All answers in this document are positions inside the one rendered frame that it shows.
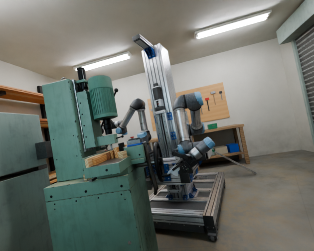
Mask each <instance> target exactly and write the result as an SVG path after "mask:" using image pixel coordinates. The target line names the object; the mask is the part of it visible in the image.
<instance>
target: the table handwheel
mask: <svg viewBox="0 0 314 251"><path fill-rule="evenodd" d="M153 153H154V160H151V161H150V163H151V165H155V168H156V173H157V177H158V179H159V181H160V182H164V177H162V174H164V165H163V158H162V153H161V149H160V146H159V143H158V142H155V143H154V145H153ZM144 166H148V164H147V161H146V162H144V163H138V164H136V168H138V167H144Z"/></svg>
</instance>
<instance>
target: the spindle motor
mask: <svg viewBox="0 0 314 251"><path fill-rule="evenodd" d="M88 87H89V93H90V99H91V104H92V110H93V116H94V120H96V121H102V119H106V118H111V119H114V118H116V117H118V114H117V108H116V102H115V97H114V91H113V85H112V80H111V78H110V77H109V76H105V75H98V76H93V77H90V78H89V79H88Z"/></svg>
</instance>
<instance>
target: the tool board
mask: <svg viewBox="0 0 314 251"><path fill-rule="evenodd" d="M194 92H200V93H201V96H202V99H203V103H204V105H202V106H201V108H200V118H201V121H202V122H207V121H212V120H218V119H223V118H228V117H230V115H229V110H228V106H227V101H226V96H225V91H224V86H223V82H221V83H217V84H212V85H208V86H204V87H199V88H195V89H190V90H186V91H182V92H177V93H176V98H177V97H179V96H180V95H184V94H189V93H194ZM147 101H148V106H149V111H150V116H151V122H152V127H153V131H156V125H155V121H154V115H153V110H152V104H151V99H147ZM185 111H187V115H188V120H189V124H191V115H190V110H189V109H188V108H187V109H185Z"/></svg>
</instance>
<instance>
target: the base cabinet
mask: <svg viewBox="0 0 314 251"><path fill-rule="evenodd" d="M46 208H47V214H48V221H49V227H50V233H51V240H52V246H53V251H158V245H157V238H156V232H155V227H154V221H153V216H152V210H151V205H150V199H149V194H148V188H147V183H146V177H145V172H143V173H142V174H141V176H140V177H139V178H138V180H137V181H136V182H135V184H134V185H133V186H132V188H131V189H130V190H124V191H117V192H110V193H103V194H97V195H90V196H83V197H76V198H70V199H63V200H56V201H49V202H46Z"/></svg>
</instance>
